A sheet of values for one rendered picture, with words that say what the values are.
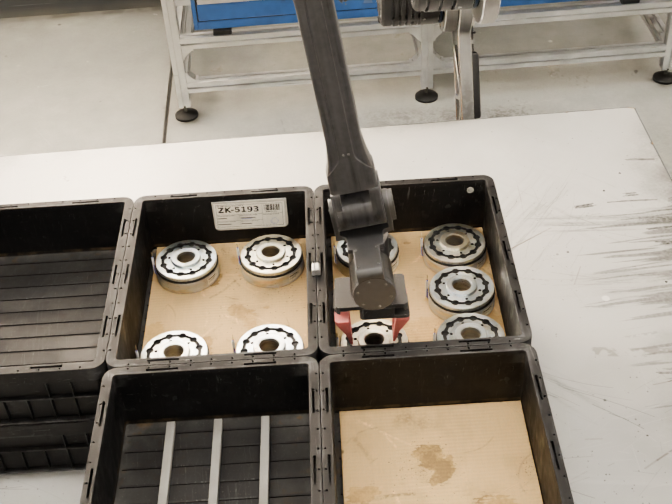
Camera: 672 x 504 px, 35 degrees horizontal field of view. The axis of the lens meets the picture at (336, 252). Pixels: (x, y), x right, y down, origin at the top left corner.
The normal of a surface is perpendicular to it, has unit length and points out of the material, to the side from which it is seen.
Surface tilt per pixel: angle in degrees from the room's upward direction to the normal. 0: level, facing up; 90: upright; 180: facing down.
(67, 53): 0
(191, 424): 0
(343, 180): 79
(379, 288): 90
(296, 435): 0
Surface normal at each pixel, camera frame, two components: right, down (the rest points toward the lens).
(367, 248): -0.18, -0.69
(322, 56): 0.02, 0.48
